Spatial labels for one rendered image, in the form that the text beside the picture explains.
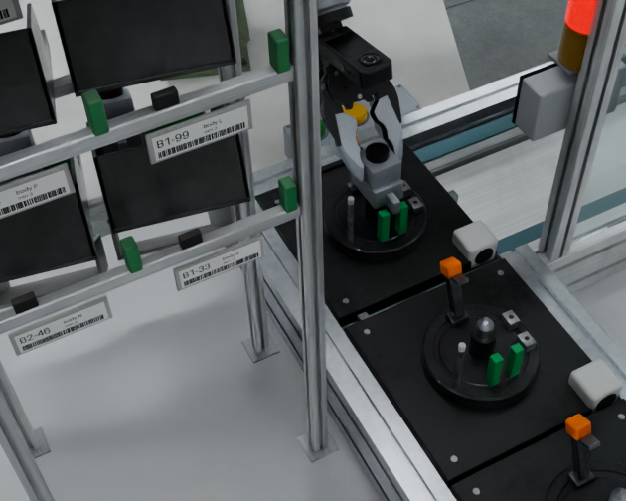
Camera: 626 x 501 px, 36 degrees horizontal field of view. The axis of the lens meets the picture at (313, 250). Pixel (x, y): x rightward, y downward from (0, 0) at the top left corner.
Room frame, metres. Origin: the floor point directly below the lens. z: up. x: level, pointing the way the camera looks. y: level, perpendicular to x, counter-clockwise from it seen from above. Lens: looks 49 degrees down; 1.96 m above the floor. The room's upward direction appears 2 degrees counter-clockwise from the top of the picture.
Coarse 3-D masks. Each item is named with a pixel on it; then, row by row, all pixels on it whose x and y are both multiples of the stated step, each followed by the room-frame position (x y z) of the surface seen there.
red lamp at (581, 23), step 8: (568, 0) 0.88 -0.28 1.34; (576, 0) 0.86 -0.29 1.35; (584, 0) 0.85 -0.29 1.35; (592, 0) 0.85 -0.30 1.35; (568, 8) 0.87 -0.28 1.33; (576, 8) 0.86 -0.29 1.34; (584, 8) 0.85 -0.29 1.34; (592, 8) 0.85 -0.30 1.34; (568, 16) 0.87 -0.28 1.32; (576, 16) 0.86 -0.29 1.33; (584, 16) 0.85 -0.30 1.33; (592, 16) 0.85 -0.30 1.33; (568, 24) 0.86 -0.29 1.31; (576, 24) 0.85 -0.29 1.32; (584, 24) 0.85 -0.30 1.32; (584, 32) 0.85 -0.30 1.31
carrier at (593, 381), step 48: (480, 288) 0.78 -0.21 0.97; (528, 288) 0.77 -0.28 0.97; (384, 336) 0.71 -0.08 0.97; (432, 336) 0.69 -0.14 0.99; (480, 336) 0.66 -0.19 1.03; (528, 336) 0.67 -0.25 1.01; (384, 384) 0.64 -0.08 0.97; (432, 384) 0.63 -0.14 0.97; (480, 384) 0.62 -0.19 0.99; (528, 384) 0.62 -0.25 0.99; (576, 384) 0.62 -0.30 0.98; (432, 432) 0.57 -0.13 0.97; (480, 432) 0.57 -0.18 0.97; (528, 432) 0.56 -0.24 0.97
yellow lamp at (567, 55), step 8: (568, 32) 0.86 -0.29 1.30; (576, 32) 0.85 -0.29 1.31; (560, 40) 0.88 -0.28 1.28; (568, 40) 0.86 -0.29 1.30; (576, 40) 0.85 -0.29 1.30; (584, 40) 0.85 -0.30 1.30; (560, 48) 0.87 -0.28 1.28; (568, 48) 0.86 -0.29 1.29; (576, 48) 0.85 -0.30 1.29; (584, 48) 0.85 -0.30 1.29; (560, 56) 0.87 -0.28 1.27; (568, 56) 0.86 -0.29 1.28; (576, 56) 0.85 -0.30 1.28; (568, 64) 0.85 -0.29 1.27; (576, 64) 0.85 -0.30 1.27
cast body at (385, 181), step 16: (384, 144) 0.91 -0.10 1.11; (368, 160) 0.89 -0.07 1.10; (384, 160) 0.88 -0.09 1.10; (352, 176) 0.91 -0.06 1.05; (368, 176) 0.87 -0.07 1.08; (384, 176) 0.87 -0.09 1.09; (400, 176) 0.88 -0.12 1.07; (368, 192) 0.87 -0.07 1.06; (384, 192) 0.86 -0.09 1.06; (400, 192) 0.87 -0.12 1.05
